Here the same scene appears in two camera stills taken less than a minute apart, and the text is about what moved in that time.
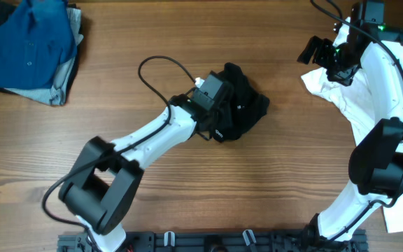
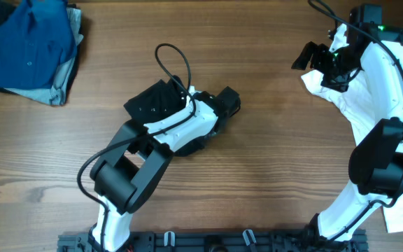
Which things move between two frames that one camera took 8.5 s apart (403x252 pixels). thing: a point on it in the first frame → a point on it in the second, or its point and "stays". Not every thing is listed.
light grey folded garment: x=57 y=94 stays
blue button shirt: x=29 y=47 stays
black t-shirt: x=249 y=106 → x=159 y=100
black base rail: x=266 y=241 stays
